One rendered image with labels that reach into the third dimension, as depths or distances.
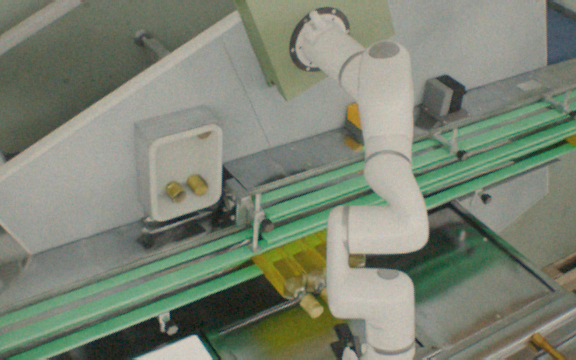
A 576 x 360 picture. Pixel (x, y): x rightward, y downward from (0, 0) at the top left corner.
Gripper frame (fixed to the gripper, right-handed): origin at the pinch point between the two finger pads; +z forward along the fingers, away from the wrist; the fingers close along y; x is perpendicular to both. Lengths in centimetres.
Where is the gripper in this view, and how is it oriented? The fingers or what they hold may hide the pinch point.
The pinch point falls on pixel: (341, 339)
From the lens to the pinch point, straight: 159.6
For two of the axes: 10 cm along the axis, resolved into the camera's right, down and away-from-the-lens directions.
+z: -3.1, -5.9, 7.5
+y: 1.0, -8.0, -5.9
